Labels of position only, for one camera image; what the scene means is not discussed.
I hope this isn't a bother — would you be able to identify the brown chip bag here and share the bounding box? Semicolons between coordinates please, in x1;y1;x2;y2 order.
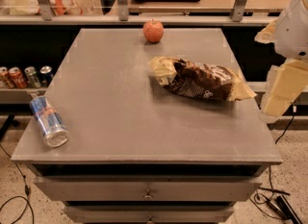
149;56;256;101

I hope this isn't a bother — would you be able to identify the grey upper drawer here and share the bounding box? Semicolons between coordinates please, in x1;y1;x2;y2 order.
34;177;261;202

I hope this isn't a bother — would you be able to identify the blue soda can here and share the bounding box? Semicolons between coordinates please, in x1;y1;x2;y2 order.
39;65;54;86

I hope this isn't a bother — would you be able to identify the black power adapter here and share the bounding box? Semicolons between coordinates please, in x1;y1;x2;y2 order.
269;195;303;224

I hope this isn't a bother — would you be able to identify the red soda can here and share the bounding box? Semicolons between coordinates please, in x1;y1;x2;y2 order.
9;67;28;88

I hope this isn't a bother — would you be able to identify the green silver soda can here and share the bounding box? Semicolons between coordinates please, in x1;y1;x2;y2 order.
25;66;41;88

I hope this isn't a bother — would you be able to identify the black cable left floor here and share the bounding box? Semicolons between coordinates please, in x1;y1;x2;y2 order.
0;144;36;224

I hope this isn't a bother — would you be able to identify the grey lower drawer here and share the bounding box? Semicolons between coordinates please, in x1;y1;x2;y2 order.
64;206;234;224

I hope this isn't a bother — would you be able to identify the white orange plastic bag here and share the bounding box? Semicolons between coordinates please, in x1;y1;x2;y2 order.
9;0;83;15

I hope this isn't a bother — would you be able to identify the orange soda can left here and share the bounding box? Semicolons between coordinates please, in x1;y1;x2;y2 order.
0;66;15;88

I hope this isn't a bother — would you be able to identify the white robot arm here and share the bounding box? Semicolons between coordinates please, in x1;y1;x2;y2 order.
255;0;308;123

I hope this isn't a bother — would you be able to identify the grey drawer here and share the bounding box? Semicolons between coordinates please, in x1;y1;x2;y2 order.
64;206;234;224
34;177;261;202

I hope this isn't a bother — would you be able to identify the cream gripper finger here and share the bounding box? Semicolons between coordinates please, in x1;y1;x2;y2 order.
254;20;277;44
260;59;308;123

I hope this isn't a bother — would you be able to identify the black cable floor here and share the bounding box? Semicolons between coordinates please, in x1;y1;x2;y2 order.
0;144;36;224
249;105;297;221

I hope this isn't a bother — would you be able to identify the red apple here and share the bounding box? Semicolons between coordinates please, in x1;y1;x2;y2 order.
142;20;164;43

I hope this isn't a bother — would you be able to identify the blue silver redbull can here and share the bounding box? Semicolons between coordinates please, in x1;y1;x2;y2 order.
30;96;69;147

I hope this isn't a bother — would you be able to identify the black cable right floor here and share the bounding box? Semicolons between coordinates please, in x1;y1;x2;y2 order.
249;105;297;221

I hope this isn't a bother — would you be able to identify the metal bracket right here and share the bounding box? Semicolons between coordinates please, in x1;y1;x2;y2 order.
230;0;247;22

